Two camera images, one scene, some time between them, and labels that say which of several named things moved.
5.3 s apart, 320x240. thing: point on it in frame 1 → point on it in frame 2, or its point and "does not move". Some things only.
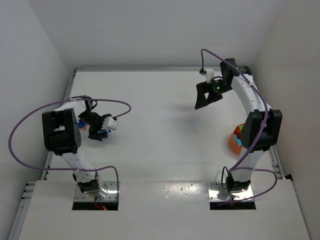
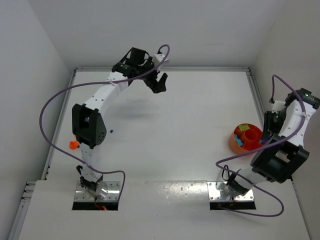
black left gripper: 96,130 → 152,80
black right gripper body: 210,92 → 265,136
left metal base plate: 108,193 does not move
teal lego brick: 238,141 does not move
